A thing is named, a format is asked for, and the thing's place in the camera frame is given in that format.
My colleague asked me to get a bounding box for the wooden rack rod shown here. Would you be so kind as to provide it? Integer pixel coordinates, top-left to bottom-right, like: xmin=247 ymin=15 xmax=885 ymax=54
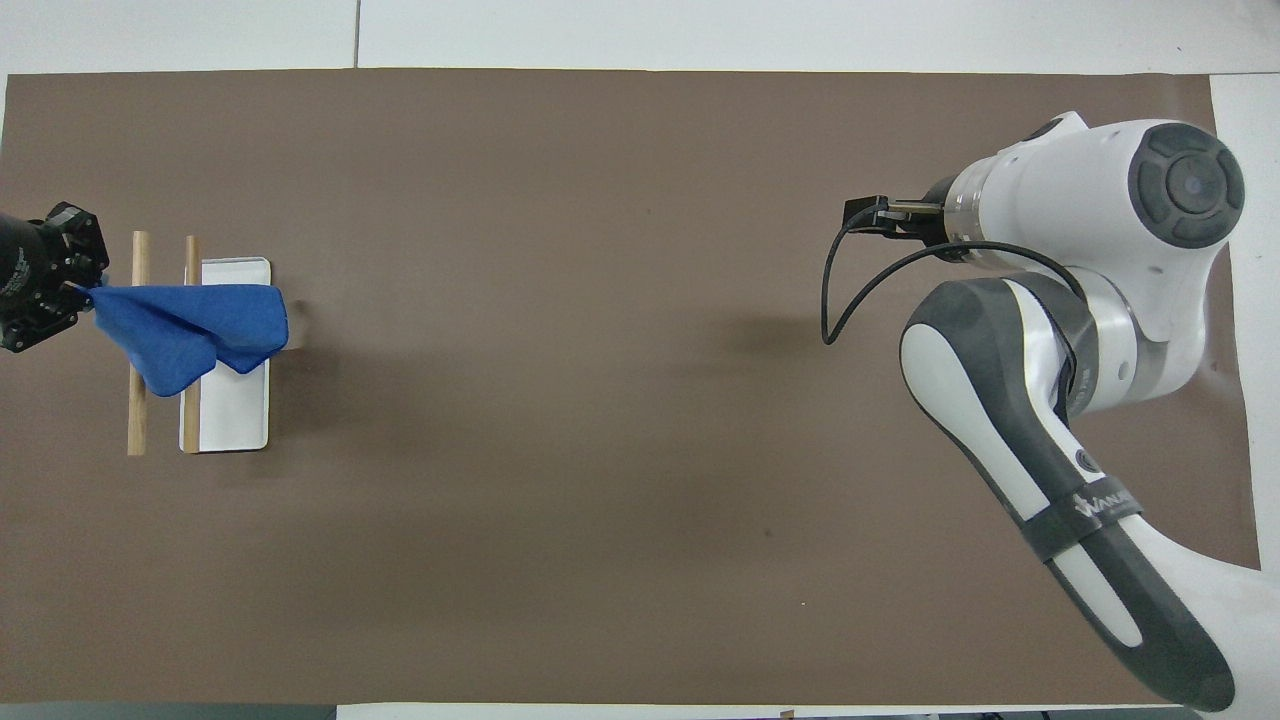
xmin=181 ymin=236 xmax=204 ymax=455
xmin=127 ymin=231 xmax=152 ymax=457

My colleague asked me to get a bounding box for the black cable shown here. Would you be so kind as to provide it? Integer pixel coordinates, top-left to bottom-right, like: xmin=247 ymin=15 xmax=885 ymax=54
xmin=820 ymin=205 xmax=1091 ymax=347

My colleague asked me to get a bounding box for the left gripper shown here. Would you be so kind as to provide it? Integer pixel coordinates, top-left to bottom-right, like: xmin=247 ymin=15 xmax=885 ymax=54
xmin=0 ymin=202 xmax=110 ymax=354

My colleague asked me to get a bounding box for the white rack base plate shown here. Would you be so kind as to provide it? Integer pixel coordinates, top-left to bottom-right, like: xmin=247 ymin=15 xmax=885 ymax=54
xmin=180 ymin=257 xmax=273 ymax=454

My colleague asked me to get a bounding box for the blue towel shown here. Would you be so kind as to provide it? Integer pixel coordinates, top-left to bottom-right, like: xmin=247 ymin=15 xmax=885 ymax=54
xmin=87 ymin=283 xmax=291 ymax=398

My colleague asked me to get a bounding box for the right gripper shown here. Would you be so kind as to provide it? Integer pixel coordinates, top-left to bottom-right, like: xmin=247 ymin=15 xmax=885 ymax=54
xmin=888 ymin=178 xmax=958 ymax=264

